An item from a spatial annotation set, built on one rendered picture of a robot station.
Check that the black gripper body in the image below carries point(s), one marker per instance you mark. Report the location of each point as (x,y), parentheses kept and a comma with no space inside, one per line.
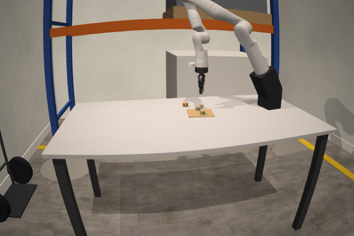
(201,70)

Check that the tan square mat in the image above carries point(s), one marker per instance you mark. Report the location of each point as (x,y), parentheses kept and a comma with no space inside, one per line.
(194,113)

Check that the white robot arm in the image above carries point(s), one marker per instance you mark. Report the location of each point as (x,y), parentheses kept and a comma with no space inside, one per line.
(242,30)

